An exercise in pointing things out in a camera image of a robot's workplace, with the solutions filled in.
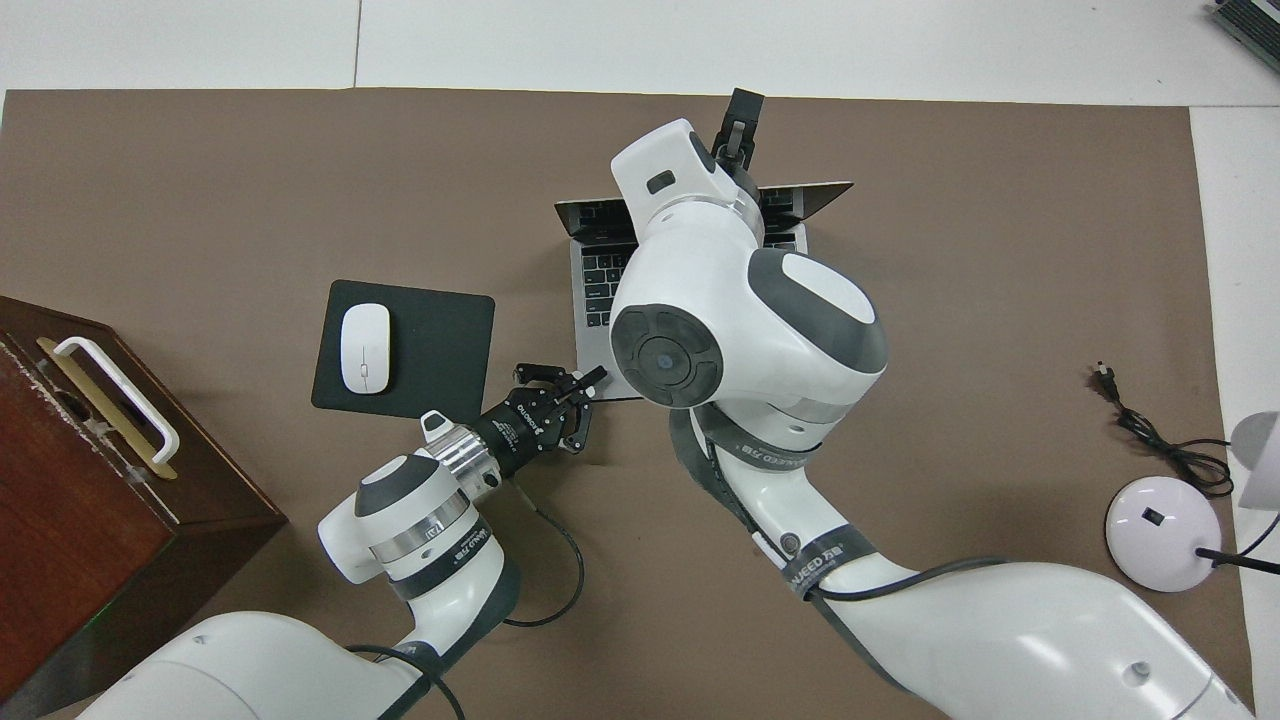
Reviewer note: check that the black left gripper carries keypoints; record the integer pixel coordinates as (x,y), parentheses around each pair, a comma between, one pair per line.
(520,430)

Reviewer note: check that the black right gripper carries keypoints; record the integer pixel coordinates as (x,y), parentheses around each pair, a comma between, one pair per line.
(738,165)

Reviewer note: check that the silver grey laptop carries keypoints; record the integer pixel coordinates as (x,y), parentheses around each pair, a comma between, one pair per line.
(595,280)

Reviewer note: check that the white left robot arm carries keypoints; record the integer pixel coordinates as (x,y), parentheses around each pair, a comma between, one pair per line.
(430,550)

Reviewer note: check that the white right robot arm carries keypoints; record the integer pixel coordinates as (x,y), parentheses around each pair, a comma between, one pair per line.
(720,300)

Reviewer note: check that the black mouse pad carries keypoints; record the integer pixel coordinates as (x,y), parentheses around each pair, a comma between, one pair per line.
(440,340)

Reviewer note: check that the white computer mouse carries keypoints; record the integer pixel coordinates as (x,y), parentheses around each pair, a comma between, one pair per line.
(365,350)

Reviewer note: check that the brown table mat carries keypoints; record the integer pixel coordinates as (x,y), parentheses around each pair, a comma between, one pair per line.
(300,180)

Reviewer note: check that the grey slatted device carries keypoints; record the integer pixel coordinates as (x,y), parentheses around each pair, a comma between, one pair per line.
(1250,25)

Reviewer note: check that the dark brown wooden box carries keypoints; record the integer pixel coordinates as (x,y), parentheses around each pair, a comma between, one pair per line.
(70,540)

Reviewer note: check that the white desk lamp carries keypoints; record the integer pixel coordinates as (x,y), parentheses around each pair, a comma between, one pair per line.
(1160,535)

